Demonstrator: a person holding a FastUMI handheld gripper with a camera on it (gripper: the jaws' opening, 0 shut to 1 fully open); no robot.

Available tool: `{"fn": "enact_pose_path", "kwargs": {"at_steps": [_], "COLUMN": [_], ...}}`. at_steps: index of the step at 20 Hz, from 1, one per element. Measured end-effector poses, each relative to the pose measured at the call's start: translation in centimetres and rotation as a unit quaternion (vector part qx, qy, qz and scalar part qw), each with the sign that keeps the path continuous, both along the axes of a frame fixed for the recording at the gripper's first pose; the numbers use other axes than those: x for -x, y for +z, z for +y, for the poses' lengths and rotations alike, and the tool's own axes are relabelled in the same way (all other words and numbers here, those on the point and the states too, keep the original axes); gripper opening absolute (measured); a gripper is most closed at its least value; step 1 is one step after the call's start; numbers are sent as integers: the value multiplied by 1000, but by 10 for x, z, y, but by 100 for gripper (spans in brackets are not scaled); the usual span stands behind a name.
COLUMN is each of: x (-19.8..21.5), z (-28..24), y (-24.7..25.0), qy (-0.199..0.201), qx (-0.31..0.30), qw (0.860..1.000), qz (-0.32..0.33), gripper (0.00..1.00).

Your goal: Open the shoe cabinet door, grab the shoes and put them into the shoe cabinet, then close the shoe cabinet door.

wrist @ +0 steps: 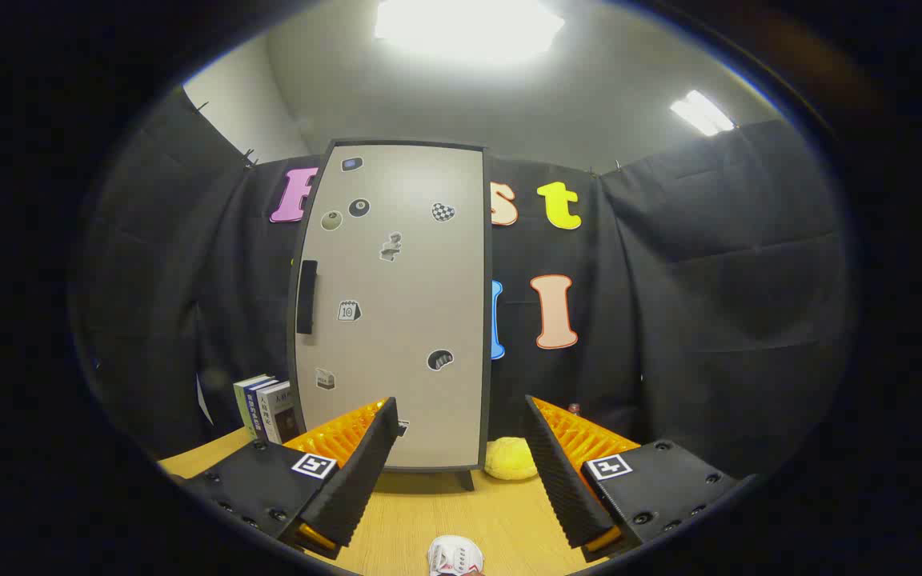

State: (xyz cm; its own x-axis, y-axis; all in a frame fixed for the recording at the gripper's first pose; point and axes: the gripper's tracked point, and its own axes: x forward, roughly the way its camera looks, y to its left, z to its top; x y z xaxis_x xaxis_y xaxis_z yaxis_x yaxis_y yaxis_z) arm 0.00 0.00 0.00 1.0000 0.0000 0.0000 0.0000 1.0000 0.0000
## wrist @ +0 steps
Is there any grey shoe cabinet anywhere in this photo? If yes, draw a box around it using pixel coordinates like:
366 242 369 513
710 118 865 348
287 138 495 491

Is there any blue spine book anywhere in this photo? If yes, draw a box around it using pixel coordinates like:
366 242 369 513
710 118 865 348
249 378 279 441

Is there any grey shoe cabinet door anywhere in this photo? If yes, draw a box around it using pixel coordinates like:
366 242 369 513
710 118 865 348
293 144 486 470

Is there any small ceiling light panel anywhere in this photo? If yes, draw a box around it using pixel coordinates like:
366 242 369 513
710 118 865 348
669 90 738 137

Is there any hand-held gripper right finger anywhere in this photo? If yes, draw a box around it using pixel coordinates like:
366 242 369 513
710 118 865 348
523 394 742 561

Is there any white spine book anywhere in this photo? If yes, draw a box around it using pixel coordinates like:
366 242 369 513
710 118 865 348
258 382 303 446

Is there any large ceiling light panel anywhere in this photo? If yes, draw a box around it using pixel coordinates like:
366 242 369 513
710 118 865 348
373 0 566 62

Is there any green white book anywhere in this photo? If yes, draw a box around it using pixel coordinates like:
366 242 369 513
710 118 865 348
233 374 270 437

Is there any yellow sponge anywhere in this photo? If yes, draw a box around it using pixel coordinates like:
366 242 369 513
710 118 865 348
484 437 541 482

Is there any white canvas shoe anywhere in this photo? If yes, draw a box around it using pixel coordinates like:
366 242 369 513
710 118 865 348
427 535 485 576

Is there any black backdrop cloth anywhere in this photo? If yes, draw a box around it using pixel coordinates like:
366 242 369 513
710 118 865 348
77 86 858 481

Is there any black door handle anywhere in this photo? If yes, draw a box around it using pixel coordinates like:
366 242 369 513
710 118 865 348
296 259 319 335

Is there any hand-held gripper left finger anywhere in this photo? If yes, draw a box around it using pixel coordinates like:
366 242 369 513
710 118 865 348
181 396 400 561

